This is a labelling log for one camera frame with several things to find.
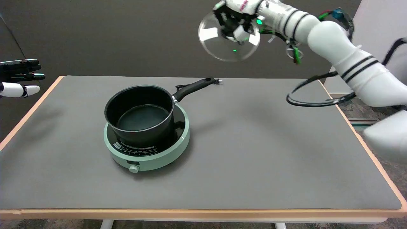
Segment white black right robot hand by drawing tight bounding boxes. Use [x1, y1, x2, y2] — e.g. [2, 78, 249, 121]
[213, 0, 265, 43]

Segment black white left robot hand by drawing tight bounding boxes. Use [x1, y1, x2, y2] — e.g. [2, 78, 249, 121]
[0, 59, 45, 98]

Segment glass pot lid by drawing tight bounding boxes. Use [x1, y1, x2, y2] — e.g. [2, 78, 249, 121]
[198, 11, 261, 62]

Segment white partition panel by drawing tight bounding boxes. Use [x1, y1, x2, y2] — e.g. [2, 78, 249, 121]
[324, 0, 407, 96]

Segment grey table mat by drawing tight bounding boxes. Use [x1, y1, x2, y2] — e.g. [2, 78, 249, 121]
[0, 76, 402, 210]

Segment mint green induction cooker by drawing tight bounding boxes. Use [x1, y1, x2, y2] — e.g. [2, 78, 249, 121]
[103, 103, 190, 174]

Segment floor vent grille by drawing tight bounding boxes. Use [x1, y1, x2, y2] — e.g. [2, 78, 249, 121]
[348, 118, 381, 129]

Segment thin green-tipped wrist wires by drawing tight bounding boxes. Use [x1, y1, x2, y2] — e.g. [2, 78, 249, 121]
[259, 27, 304, 66]

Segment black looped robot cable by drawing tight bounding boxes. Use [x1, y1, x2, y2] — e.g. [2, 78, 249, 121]
[286, 38, 407, 108]

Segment black saucepan with handle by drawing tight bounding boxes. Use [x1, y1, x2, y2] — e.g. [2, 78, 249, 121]
[104, 77, 216, 148]

